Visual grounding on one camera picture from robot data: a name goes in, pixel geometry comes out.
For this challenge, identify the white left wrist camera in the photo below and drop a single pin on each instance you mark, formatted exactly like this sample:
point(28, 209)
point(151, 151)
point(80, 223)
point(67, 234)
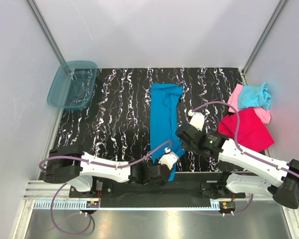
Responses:
point(169, 158)

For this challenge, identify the cyan t shirt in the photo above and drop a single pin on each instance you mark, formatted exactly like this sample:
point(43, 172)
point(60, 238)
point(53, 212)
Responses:
point(254, 97)

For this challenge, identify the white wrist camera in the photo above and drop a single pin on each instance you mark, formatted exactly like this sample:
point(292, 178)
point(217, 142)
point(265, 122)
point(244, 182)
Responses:
point(169, 158)
point(197, 119)

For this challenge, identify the blue t shirt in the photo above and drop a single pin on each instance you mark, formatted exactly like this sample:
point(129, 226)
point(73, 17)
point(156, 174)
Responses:
point(163, 116)

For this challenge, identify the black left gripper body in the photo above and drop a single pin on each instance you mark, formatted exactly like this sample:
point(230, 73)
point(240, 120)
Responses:
point(159, 183)

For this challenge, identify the teal transparent plastic bin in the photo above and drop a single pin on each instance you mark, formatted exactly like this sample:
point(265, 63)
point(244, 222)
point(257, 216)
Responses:
point(73, 85)

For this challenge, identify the left aluminium frame post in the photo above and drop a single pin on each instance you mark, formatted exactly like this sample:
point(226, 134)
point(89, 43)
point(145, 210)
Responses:
point(45, 30)

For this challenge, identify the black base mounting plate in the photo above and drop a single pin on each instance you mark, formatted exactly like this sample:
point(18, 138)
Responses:
point(187, 190)

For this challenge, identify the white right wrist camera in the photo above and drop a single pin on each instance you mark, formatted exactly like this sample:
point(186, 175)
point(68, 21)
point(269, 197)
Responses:
point(197, 119)

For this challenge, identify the aluminium frame post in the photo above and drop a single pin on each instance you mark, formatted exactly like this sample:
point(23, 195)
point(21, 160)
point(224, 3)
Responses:
point(265, 33)
point(45, 30)

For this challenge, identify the right aluminium frame post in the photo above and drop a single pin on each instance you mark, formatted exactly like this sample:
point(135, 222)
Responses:
point(265, 33)

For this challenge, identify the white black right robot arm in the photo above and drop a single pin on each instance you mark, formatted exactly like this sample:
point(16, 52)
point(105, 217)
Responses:
point(273, 177)

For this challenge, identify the magenta t shirt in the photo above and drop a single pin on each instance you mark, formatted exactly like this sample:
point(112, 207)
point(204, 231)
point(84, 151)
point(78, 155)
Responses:
point(252, 133)

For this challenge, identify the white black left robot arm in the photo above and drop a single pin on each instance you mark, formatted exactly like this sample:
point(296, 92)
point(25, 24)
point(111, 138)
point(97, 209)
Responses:
point(73, 166)

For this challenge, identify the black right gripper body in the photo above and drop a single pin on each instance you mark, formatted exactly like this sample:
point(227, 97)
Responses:
point(189, 147)

